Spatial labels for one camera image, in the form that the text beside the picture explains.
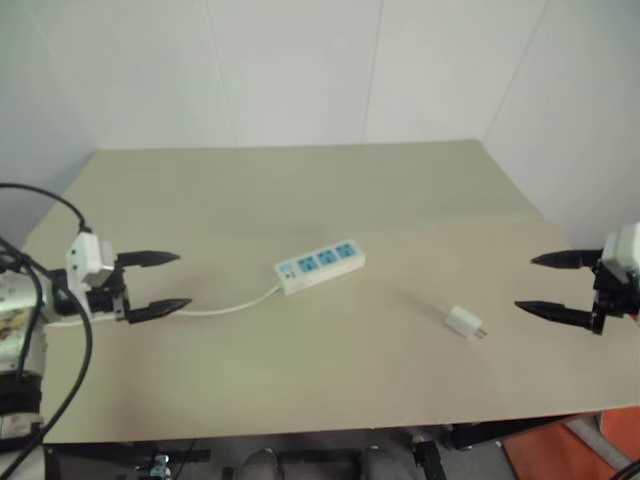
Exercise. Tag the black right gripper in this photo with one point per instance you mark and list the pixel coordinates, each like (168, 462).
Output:
(612, 298)

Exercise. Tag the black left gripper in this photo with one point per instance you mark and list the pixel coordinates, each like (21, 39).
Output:
(107, 301)

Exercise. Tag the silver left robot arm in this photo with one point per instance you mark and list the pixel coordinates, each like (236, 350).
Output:
(20, 300)

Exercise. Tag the white plug adapter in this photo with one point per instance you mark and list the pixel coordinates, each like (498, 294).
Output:
(462, 322)

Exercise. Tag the white power strip blue sockets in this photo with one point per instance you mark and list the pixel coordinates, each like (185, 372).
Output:
(320, 265)

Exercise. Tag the orange object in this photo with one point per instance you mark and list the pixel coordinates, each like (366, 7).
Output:
(555, 452)

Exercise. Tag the dark grey rounded shape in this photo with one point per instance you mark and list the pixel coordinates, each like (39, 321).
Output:
(260, 465)

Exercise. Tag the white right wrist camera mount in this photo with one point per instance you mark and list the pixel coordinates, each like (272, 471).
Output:
(622, 250)

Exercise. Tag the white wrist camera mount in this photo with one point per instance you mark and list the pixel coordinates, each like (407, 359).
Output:
(622, 250)
(82, 257)

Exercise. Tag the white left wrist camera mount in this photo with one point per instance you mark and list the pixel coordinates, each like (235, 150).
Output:
(82, 257)

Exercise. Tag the black table frame bar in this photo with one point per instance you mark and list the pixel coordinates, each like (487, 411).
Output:
(100, 457)

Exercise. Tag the silver metal bracket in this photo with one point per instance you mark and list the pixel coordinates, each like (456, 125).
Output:
(160, 467)

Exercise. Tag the black clamp bracket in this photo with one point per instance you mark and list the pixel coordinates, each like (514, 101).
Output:
(429, 457)

